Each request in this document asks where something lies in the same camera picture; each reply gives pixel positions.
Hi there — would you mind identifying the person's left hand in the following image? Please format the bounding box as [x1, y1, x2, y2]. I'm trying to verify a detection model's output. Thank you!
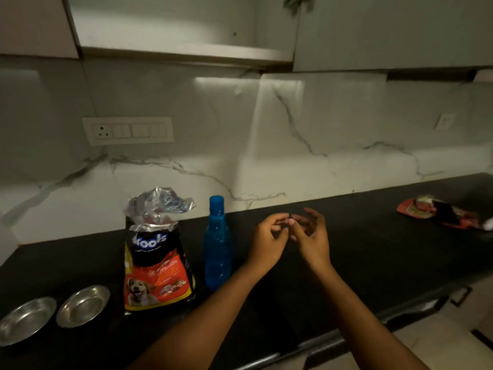
[246, 213, 290, 269]

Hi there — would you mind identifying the person's right hand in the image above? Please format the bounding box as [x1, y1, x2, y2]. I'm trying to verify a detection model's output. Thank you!
[290, 207, 333, 268]

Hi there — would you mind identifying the person's left forearm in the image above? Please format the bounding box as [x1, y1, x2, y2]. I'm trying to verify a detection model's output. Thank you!
[127, 260, 267, 370]

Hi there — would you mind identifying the person's right forearm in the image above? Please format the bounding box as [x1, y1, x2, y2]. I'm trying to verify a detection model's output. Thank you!
[308, 259, 430, 370]

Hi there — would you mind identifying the blue plastic water bottle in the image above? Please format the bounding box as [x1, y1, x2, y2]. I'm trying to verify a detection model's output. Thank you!
[204, 195, 233, 292]

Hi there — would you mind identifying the dog food bag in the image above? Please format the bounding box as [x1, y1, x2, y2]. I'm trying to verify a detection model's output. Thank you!
[123, 187, 197, 313]

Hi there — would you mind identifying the red flat food packet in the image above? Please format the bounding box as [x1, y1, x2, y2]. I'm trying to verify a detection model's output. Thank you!
[397, 195, 487, 230]

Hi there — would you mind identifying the steel bowl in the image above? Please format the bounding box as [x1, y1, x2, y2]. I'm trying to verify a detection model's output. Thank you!
[56, 285, 111, 329]
[0, 297, 58, 347]

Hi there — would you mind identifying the open cabinet shelf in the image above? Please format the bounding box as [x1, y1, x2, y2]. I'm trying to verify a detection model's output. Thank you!
[63, 0, 300, 69]

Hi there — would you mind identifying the beige upper cabinet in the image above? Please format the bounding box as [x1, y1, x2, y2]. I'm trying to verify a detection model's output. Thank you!
[0, 0, 80, 60]

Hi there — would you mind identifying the black drawer handle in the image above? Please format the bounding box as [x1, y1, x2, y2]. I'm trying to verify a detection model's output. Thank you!
[450, 286, 473, 307]

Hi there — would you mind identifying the white switch panel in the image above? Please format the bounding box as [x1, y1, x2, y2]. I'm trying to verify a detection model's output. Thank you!
[82, 116, 175, 146]

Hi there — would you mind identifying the small white wall socket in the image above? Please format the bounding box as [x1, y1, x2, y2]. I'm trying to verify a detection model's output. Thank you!
[434, 113, 457, 131]

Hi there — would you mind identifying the upper wall cabinet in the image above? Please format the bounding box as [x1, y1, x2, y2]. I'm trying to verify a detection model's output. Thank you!
[293, 0, 493, 72]

